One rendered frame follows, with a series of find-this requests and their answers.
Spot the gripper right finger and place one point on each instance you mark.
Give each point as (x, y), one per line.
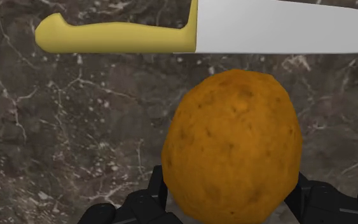
(324, 201)

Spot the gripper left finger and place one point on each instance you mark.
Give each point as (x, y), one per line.
(144, 203)

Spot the brown potato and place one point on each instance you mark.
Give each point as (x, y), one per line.
(232, 145)

